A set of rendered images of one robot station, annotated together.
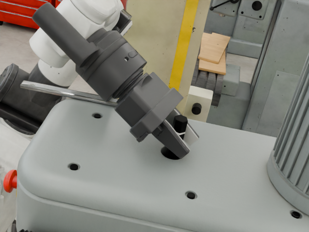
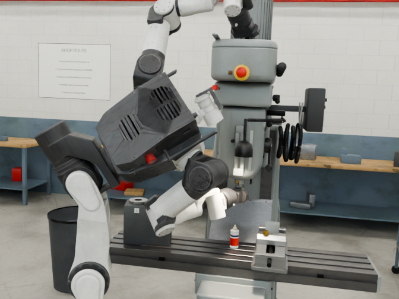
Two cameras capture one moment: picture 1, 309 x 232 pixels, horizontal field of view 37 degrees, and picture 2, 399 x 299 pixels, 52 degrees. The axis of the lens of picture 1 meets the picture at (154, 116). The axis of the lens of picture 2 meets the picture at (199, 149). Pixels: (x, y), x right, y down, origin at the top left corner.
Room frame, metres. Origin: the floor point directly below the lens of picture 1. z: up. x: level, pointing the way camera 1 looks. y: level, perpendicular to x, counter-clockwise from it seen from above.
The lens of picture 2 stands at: (0.52, 1.79, 1.67)
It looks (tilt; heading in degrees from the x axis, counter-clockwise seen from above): 8 degrees down; 278
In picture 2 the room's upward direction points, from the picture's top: 2 degrees clockwise
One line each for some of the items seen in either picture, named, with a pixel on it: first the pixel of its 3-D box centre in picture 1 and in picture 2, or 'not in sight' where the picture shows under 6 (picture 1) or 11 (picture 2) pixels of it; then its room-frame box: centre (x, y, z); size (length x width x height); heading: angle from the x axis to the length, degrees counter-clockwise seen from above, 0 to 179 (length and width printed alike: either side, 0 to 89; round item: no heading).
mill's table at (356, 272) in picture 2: not in sight; (234, 258); (0.59, -0.04, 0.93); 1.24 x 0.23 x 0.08; 179
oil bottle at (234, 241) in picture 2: not in sight; (234, 235); (0.60, -0.07, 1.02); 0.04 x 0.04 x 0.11
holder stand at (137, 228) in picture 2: not in sight; (148, 220); (1.01, -0.05, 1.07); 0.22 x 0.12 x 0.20; 10
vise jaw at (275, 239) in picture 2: not in sight; (271, 238); (0.44, 0.02, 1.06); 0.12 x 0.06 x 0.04; 177
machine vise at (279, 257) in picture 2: not in sight; (271, 244); (0.43, -0.01, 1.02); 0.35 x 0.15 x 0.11; 87
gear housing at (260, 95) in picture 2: not in sight; (244, 94); (0.59, -0.08, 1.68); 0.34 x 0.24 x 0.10; 89
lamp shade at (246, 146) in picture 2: not in sight; (244, 148); (0.57, 0.18, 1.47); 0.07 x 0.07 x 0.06
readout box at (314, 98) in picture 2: not in sight; (314, 109); (0.25, -0.33, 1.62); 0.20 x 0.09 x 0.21; 89
